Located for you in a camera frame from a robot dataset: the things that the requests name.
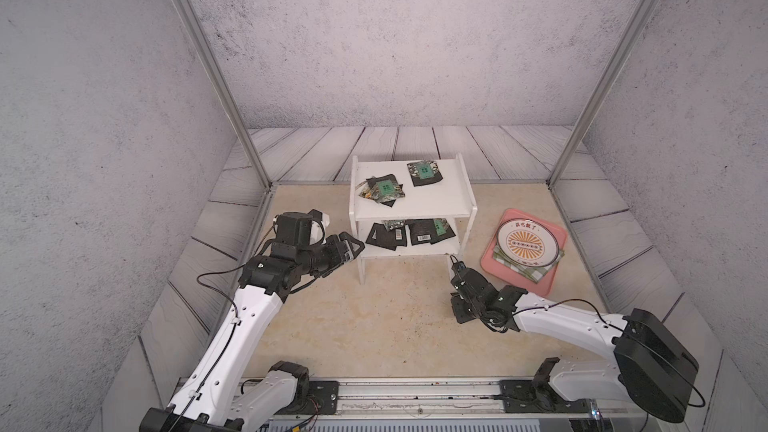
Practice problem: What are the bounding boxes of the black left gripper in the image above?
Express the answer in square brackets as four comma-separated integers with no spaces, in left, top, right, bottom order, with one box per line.
[295,230,366,277]

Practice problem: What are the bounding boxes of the green label tea bag pile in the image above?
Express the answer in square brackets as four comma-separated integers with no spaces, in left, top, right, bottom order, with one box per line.
[356,174,405,207]

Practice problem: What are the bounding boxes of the jasmine tea bag floral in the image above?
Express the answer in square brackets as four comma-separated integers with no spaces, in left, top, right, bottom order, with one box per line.
[406,160,443,187]

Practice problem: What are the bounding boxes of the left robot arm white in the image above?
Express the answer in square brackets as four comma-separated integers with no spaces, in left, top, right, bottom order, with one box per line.
[139,209,365,431]

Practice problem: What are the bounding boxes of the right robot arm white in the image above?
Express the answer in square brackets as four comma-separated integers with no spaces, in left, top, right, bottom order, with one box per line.
[450,257,706,423]

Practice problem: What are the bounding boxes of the black tea bag left lower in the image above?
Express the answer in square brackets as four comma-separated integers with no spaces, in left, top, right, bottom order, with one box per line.
[365,223,408,251]

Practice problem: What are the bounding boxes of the black tea bag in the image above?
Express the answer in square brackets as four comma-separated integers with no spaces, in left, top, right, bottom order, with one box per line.
[431,218,456,244]
[365,223,408,251]

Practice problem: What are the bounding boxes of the black tea bag right lower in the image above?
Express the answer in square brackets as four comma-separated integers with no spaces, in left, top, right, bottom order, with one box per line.
[431,218,456,244]

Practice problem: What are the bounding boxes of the black tea bag text back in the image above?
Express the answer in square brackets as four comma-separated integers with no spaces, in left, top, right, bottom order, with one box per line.
[406,219,437,246]

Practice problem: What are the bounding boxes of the white two-tier shelf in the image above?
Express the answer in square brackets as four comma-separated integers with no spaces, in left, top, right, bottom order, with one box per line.
[349,154,478,283]

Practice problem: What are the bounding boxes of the round printed plate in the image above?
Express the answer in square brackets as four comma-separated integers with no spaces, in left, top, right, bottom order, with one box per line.
[496,218,560,267]

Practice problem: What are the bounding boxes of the green checked cloth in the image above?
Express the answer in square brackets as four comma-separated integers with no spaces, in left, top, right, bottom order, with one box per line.
[492,245,565,283]

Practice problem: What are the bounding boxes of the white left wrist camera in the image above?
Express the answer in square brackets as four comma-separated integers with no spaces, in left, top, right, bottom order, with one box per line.
[308,209,330,230]

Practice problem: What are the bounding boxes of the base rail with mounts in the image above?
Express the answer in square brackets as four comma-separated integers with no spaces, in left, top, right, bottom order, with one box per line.
[261,377,689,431]

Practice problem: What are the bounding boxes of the aluminium frame post left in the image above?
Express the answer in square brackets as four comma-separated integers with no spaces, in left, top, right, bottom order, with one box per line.
[171,0,272,189]

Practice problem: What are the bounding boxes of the aluminium frame post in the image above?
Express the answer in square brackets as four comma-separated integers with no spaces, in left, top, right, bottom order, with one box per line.
[171,0,272,189]
[546,0,660,191]

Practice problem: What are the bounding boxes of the aluminium frame post right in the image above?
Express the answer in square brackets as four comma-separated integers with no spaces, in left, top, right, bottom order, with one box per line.
[546,0,660,191]

